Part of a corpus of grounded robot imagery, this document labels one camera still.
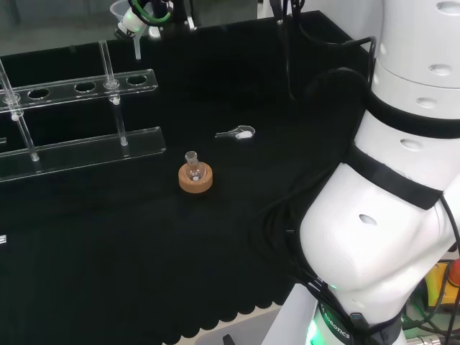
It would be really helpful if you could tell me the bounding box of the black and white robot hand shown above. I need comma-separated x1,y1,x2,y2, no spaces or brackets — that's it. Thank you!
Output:
114,0,174,41

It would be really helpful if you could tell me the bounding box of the translucent plastic funnel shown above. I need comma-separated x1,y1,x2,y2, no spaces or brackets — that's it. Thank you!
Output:
109,0,145,61

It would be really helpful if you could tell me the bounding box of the clear acrylic funnel stand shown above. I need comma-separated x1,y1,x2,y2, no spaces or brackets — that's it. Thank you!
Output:
0,38,168,184

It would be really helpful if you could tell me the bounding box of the black bench cloth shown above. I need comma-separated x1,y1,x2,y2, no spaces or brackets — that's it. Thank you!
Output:
0,9,374,345

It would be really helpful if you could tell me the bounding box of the small round-bottom glass flask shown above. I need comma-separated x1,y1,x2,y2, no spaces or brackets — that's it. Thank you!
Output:
184,151,206,182

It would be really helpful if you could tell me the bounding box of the yellow stop button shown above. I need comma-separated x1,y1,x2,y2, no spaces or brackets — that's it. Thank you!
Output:
425,258,460,306

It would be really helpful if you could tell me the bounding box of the green cable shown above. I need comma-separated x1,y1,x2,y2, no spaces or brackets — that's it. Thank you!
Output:
129,0,173,26

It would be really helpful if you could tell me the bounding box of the cork ring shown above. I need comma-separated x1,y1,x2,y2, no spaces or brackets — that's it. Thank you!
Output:
178,162,214,195

